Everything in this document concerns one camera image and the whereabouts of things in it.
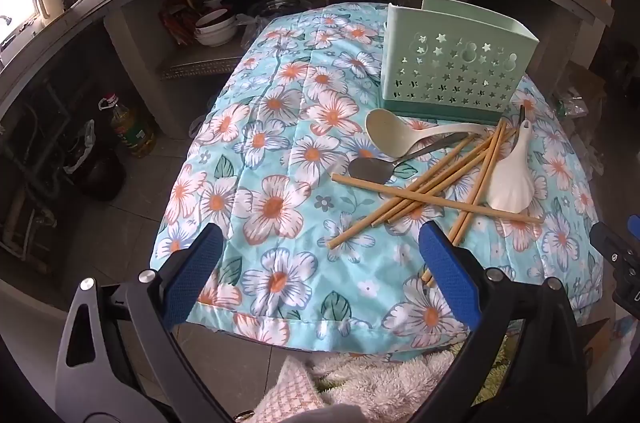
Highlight glass pot lid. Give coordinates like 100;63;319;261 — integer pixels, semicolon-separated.
250;0;311;21

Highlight cooking oil bottle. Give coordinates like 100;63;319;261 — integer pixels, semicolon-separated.
98;92;156;159

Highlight metal pipes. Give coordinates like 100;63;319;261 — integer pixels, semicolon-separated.
0;68;71;254

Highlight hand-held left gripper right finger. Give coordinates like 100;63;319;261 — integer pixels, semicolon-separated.
417;219;588;423

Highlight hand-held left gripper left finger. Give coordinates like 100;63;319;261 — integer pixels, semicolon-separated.
54;222;236;423

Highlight pile of bamboo chopsticks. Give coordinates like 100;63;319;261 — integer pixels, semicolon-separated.
327;118;545;289

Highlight fluffy white towel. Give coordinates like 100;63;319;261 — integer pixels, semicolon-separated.
310;333;506;423

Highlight stack of white bowls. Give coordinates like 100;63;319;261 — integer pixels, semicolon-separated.
192;6;238;48

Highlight red plastic bag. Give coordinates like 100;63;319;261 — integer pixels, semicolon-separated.
159;0;196;46

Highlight perforated metal tray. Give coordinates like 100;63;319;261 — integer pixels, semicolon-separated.
160;53;243;80

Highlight floral turquoise blanket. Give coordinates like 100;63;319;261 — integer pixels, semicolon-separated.
157;2;603;359

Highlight cream mug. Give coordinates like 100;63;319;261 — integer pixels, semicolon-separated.
34;0;65;21

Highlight clear plastic bag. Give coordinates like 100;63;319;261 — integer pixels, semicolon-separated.
235;13;273;51

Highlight metal spoon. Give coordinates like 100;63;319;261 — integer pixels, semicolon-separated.
348;132;471;185

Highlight dark round pot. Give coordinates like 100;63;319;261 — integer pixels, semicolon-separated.
62;120;128;201

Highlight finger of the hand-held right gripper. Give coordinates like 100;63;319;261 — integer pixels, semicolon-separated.
611;270;640;319
589;214;640;271

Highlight green star-cutout utensil holder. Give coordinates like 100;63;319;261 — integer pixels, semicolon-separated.
378;0;541;124

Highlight white plastic rice spoon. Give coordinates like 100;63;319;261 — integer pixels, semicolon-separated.
365;109;490;156

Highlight pink checkered cloth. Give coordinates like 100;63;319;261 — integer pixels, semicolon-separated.
250;355;326;423

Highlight white ceramic soup spoon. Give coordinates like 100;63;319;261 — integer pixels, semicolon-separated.
486;119;535;211

